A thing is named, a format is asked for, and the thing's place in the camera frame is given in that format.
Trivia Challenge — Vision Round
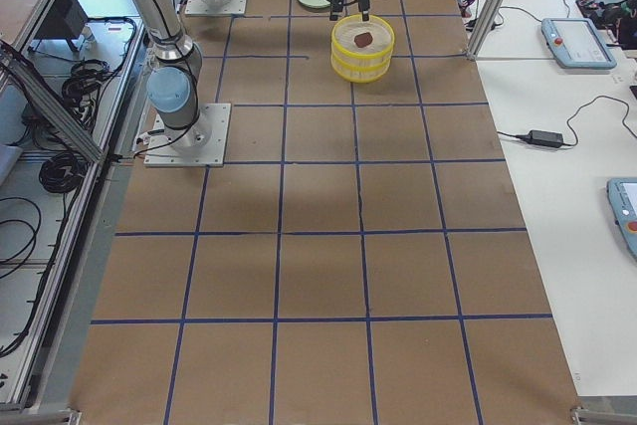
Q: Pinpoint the black monitor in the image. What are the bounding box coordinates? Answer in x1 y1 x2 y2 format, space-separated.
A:
35 0 89 40

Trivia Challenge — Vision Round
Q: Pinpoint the coiled black cable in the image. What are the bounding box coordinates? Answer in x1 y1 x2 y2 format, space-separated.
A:
38 150 84 193

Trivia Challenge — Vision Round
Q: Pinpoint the yellow top steamer layer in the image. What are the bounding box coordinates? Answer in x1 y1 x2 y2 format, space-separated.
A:
331 14 395 67

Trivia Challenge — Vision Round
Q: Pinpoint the brown bun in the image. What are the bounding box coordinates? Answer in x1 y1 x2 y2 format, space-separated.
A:
353 32 373 48

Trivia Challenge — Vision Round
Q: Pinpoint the yellow bottom steamer layer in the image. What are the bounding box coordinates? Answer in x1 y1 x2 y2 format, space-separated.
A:
330 55 391 84

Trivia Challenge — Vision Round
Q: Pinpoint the white top steamer cloth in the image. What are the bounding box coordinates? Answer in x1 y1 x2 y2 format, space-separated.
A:
333 18 392 55

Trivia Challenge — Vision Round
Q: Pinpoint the black power brick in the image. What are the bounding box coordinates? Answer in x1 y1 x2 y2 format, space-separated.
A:
515 129 565 148

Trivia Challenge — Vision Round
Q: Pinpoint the yellow steamer layer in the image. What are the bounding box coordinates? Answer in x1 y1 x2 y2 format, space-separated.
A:
331 14 395 67
330 55 391 84

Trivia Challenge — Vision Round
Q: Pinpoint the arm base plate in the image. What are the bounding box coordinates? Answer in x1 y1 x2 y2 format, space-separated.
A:
185 0 247 17
143 104 231 167

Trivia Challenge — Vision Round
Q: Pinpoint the teach pendant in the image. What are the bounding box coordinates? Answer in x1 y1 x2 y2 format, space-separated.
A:
606 177 637 257
540 18 616 71

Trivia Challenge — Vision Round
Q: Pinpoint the far teach pendant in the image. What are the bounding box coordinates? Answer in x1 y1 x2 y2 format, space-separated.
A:
540 18 616 71

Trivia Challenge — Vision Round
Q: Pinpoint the near teach pendant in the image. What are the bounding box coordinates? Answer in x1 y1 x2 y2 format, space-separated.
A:
606 177 637 257

